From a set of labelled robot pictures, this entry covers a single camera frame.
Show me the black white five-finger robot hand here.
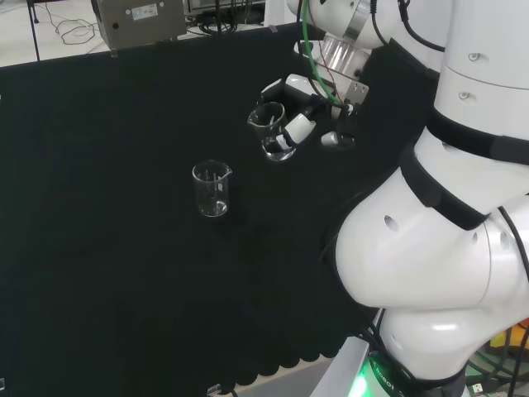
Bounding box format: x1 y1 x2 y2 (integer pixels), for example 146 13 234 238
250 73 357 163

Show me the clear glass beaker with graduations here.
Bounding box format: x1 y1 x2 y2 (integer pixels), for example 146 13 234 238
246 101 298 163

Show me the grey metal box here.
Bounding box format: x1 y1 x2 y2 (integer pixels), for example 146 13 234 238
90 0 188 59

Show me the black bench cloth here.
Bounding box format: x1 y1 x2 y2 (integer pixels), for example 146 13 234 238
0 22 418 397

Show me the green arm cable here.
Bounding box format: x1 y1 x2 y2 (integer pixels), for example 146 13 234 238
298 0 345 105

